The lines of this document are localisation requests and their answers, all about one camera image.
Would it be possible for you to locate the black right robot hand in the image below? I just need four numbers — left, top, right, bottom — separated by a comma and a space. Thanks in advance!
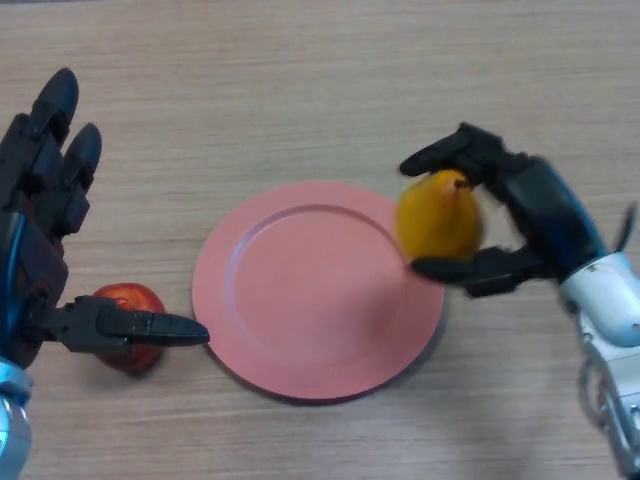
398, 122, 611, 299

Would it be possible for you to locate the red apple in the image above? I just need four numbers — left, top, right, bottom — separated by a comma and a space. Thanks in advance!
92, 282, 167, 376

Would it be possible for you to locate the pink round plate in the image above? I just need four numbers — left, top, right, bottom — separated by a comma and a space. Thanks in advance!
191, 180, 446, 405

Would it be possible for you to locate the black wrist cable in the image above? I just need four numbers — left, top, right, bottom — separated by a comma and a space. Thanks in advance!
612, 201, 639, 251

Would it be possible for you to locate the yellow pear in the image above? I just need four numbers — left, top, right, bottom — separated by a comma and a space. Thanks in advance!
395, 168, 485, 262

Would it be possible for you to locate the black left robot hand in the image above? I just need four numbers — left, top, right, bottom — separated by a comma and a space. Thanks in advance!
0, 67, 211, 371

